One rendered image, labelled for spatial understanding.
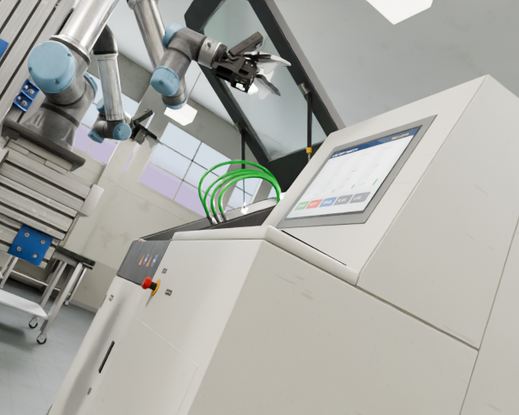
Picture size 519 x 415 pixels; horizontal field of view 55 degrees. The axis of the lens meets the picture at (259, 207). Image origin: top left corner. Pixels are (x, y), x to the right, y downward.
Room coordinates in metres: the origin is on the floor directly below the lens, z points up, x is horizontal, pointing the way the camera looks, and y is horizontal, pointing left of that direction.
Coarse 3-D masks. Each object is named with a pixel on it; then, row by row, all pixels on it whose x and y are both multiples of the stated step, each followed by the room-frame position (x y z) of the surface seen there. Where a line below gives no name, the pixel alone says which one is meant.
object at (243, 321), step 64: (384, 128) 1.31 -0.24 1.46; (448, 128) 1.02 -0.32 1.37; (512, 128) 1.06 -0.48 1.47; (448, 192) 1.02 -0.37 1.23; (512, 192) 1.08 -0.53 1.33; (192, 256) 1.26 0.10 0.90; (256, 256) 0.90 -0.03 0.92; (384, 256) 0.99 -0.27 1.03; (448, 256) 1.04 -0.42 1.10; (192, 320) 1.06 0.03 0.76; (256, 320) 0.92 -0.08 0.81; (320, 320) 0.96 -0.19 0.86; (384, 320) 1.00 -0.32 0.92; (448, 320) 1.06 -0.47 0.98; (128, 384) 1.30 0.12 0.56; (192, 384) 0.93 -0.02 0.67; (256, 384) 0.93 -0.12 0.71; (320, 384) 0.97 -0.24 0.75; (384, 384) 1.02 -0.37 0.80; (448, 384) 1.08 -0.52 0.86
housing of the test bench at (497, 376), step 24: (504, 264) 1.10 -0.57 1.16; (504, 288) 1.10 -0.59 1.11; (504, 312) 1.11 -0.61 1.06; (504, 336) 1.12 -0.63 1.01; (480, 360) 1.10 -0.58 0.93; (504, 360) 1.12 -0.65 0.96; (480, 384) 1.11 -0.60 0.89; (504, 384) 1.13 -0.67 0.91; (480, 408) 1.11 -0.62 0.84; (504, 408) 1.14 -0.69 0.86
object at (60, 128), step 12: (48, 108) 1.35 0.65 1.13; (36, 120) 1.35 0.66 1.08; (48, 120) 1.34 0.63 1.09; (60, 120) 1.35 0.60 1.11; (72, 120) 1.37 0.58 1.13; (36, 132) 1.33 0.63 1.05; (48, 132) 1.33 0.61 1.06; (60, 132) 1.35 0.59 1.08; (72, 132) 1.39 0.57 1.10; (60, 144) 1.36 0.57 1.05; (72, 144) 1.41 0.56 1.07
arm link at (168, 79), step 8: (168, 48) 1.24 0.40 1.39; (168, 56) 1.23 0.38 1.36; (176, 56) 1.23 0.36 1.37; (184, 56) 1.24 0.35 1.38; (160, 64) 1.24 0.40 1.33; (168, 64) 1.23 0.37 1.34; (176, 64) 1.23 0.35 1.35; (184, 64) 1.24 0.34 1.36; (160, 72) 1.23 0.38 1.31; (168, 72) 1.23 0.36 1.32; (176, 72) 1.24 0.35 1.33; (184, 72) 1.26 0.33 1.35; (152, 80) 1.24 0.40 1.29; (160, 80) 1.23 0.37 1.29; (168, 80) 1.23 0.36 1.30; (176, 80) 1.25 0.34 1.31; (184, 80) 1.29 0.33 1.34; (160, 88) 1.26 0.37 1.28; (168, 88) 1.25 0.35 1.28; (176, 88) 1.26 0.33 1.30; (184, 88) 1.33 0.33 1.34
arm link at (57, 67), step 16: (80, 0) 1.23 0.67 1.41; (96, 0) 1.22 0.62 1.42; (112, 0) 1.25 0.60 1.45; (80, 16) 1.22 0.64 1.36; (96, 16) 1.23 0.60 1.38; (64, 32) 1.23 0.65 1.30; (80, 32) 1.23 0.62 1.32; (96, 32) 1.25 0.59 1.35; (48, 48) 1.19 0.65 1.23; (64, 48) 1.19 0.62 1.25; (80, 48) 1.22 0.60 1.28; (32, 64) 1.20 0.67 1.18; (48, 64) 1.20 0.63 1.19; (64, 64) 1.20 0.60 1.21; (80, 64) 1.24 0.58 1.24; (48, 80) 1.21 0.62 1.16; (64, 80) 1.21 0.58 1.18; (80, 80) 1.28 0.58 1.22; (48, 96) 1.30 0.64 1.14; (64, 96) 1.28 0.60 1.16
